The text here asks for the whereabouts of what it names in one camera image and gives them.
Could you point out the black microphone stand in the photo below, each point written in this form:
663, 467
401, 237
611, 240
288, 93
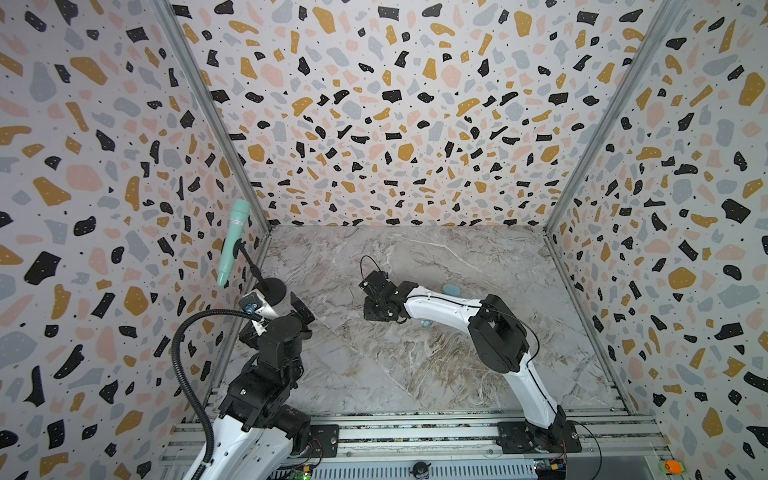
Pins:
273, 289

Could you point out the black knob on rail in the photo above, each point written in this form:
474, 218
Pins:
421, 470

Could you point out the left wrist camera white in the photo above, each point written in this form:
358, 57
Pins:
255, 305

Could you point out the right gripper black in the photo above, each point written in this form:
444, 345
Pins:
369, 312

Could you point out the blue earbud charging case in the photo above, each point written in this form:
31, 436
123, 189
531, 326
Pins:
452, 290

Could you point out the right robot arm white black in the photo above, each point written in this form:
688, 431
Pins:
501, 342

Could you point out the mint green microphone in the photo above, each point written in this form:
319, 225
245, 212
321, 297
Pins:
238, 220

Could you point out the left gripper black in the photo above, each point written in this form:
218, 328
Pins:
305, 311

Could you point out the orange button box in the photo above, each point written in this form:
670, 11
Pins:
672, 467

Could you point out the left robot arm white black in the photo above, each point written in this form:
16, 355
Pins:
255, 430

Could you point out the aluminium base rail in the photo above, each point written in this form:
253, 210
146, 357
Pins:
464, 446

